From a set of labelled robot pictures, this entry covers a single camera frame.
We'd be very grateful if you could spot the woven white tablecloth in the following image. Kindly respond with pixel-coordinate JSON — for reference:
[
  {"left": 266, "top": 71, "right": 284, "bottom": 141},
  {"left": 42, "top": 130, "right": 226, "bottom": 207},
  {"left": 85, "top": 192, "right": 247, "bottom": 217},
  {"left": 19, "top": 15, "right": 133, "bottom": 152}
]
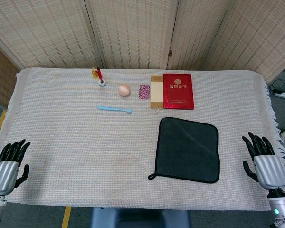
[{"left": 0, "top": 67, "right": 285, "bottom": 212}]

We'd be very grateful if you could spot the pink patterned card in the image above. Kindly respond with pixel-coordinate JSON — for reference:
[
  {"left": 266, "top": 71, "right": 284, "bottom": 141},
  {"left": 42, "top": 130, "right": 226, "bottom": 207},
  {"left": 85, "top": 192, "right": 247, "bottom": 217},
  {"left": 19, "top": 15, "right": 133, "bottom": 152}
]
[{"left": 138, "top": 85, "right": 151, "bottom": 100}]

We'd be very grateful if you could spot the bamboo folding screen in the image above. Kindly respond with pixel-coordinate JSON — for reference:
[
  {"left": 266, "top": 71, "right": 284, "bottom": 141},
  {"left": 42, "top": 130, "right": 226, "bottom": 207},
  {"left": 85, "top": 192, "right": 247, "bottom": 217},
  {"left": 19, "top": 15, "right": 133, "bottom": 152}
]
[{"left": 0, "top": 0, "right": 285, "bottom": 107}]

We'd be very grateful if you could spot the feather shuttlecock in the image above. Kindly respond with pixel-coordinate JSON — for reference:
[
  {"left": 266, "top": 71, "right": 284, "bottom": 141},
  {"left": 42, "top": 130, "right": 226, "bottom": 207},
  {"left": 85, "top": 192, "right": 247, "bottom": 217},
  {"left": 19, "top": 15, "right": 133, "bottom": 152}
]
[{"left": 91, "top": 66, "right": 107, "bottom": 87}]

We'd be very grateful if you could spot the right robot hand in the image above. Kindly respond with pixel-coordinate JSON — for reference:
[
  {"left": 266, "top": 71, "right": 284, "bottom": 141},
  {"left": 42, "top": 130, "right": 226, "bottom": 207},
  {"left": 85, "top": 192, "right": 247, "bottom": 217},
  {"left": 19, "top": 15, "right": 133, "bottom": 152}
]
[{"left": 241, "top": 132, "right": 285, "bottom": 190}]

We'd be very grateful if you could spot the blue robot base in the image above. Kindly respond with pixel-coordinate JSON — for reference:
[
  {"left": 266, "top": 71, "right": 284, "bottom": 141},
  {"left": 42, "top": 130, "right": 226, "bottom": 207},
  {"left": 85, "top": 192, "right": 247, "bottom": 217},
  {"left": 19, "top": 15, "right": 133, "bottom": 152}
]
[{"left": 90, "top": 208, "right": 191, "bottom": 228}]

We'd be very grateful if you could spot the red certificate book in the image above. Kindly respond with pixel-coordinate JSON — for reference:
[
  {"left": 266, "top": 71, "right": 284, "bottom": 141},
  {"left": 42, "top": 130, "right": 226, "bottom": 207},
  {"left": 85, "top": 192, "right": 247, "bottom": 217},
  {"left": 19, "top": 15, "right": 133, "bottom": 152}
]
[{"left": 163, "top": 73, "right": 195, "bottom": 111}]

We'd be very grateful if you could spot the black and yellow cloth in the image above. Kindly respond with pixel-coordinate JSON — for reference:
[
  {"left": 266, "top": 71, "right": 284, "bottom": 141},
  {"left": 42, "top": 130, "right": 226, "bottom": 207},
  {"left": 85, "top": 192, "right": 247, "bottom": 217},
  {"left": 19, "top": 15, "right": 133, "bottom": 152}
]
[{"left": 148, "top": 117, "right": 220, "bottom": 184}]

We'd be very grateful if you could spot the beige and brown booklet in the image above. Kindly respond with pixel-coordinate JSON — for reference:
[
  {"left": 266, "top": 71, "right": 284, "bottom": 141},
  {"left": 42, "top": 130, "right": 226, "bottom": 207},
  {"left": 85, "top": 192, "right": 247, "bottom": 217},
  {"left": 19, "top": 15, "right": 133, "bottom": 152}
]
[{"left": 150, "top": 75, "right": 165, "bottom": 110}]

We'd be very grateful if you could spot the blue toothbrush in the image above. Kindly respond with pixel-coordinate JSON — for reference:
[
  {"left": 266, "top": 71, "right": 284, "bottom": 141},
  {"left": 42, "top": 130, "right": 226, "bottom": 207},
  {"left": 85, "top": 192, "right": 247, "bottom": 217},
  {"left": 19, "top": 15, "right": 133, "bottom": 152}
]
[{"left": 97, "top": 106, "right": 133, "bottom": 114}]

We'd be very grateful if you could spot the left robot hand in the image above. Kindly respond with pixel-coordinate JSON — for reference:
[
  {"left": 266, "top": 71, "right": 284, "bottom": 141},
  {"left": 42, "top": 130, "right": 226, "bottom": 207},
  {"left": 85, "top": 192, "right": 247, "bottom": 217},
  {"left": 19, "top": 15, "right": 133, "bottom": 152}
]
[{"left": 0, "top": 139, "right": 31, "bottom": 196}]

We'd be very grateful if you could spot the egg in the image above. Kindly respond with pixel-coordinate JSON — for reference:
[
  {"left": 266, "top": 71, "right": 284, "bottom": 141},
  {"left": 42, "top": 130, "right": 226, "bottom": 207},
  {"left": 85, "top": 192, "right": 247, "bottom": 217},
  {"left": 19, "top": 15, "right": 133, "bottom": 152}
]
[{"left": 118, "top": 84, "right": 131, "bottom": 97}]

